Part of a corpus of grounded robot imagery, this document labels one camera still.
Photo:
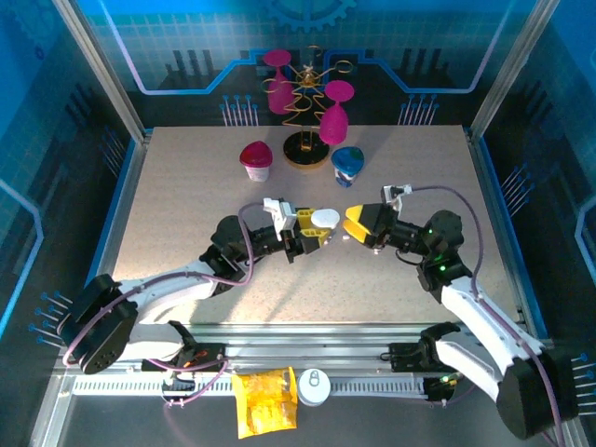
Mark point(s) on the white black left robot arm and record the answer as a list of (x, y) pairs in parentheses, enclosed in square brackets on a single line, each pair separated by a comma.
[(177, 288)]

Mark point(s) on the white cup blue lid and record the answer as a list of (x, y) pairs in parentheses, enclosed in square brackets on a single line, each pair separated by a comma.
[(347, 158)]

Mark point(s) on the white cup red lid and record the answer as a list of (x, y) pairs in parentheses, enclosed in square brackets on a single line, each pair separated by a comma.
[(256, 156)]

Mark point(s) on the pink wine glass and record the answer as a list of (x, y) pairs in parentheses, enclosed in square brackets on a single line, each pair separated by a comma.
[(334, 125), (278, 98)]

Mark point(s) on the white tin can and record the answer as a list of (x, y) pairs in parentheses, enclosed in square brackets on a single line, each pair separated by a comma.
[(313, 386)]

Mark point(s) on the black controller box green light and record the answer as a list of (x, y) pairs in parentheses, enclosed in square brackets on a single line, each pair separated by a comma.
[(435, 388)]

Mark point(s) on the yellow snack bag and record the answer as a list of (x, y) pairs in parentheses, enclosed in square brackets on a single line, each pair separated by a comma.
[(265, 405)]

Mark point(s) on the aluminium table side rail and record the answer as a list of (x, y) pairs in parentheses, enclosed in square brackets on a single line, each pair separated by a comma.
[(125, 195), (497, 209)]

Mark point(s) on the aluminium mounting rail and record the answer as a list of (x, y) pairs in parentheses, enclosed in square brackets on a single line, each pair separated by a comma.
[(302, 344)]

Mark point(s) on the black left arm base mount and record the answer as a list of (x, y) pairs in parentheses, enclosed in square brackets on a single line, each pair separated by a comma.
[(209, 354)]

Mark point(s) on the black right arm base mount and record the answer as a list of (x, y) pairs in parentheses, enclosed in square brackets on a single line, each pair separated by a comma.
[(402, 356)]

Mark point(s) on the aluminium frame post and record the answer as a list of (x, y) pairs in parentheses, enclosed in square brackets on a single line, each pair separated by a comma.
[(100, 70), (512, 60)]

